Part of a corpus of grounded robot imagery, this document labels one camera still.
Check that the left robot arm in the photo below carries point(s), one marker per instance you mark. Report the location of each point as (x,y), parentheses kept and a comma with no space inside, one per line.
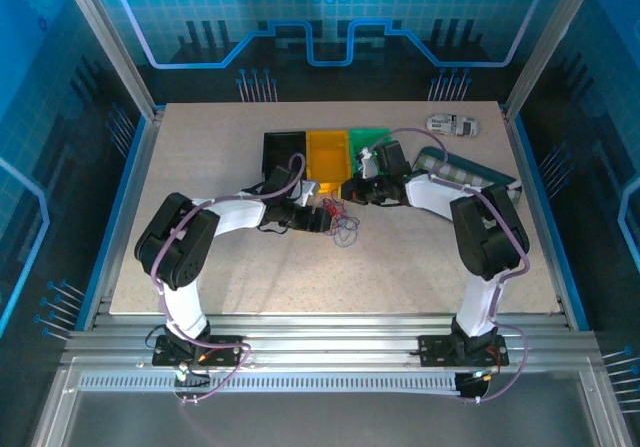
(235,214)

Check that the checkered cloth tray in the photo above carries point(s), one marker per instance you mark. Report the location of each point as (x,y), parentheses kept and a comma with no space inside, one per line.
(435,156)

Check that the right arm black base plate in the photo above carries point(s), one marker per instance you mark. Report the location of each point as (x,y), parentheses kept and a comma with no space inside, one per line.
(432,349)

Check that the green white checked cloth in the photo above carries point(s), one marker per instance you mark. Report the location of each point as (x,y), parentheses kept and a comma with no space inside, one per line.
(465,174)

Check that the aluminium frame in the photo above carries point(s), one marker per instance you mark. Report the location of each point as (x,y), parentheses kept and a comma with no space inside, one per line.
(325,327)

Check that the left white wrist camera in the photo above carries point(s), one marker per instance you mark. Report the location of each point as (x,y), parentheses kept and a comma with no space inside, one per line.
(307,192)

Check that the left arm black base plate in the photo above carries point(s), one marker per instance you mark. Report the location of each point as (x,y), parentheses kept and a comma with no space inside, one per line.
(225,343)

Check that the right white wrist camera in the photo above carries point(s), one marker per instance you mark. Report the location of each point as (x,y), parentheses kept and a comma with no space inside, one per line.
(369,164)

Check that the yellow plastic bin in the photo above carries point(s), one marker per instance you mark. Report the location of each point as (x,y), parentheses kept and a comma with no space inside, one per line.
(327,159)

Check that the black plastic bin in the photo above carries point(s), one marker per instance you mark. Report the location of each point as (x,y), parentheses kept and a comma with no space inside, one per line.
(280,147)

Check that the green plastic bin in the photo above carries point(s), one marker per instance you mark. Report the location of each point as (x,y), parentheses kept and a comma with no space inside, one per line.
(362,139)

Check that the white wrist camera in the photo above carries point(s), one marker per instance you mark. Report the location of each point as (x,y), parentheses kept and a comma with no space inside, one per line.
(307,192)
(369,164)

